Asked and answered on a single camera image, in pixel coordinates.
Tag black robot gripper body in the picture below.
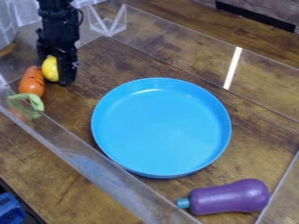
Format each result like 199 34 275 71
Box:
36 0 83 53

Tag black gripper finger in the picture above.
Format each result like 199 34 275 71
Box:
36 41 52 65
56 50 79 86

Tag yellow toy lemon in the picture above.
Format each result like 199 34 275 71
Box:
41 56 59 82

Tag orange toy carrot green leaves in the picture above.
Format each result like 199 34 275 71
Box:
5 66 45 122

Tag blue round plastic tray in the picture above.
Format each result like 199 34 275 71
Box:
91 78 232 179

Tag white lattice curtain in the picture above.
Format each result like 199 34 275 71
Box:
0 0 107 49

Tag dark wooden furniture edge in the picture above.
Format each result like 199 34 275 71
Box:
215 0 295 33

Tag blue plastic object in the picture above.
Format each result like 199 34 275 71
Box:
0 192 26 224

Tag purple toy eggplant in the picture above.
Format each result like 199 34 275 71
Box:
176 178 269 215

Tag clear acrylic barrier wall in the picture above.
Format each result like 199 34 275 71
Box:
0 0 299 224

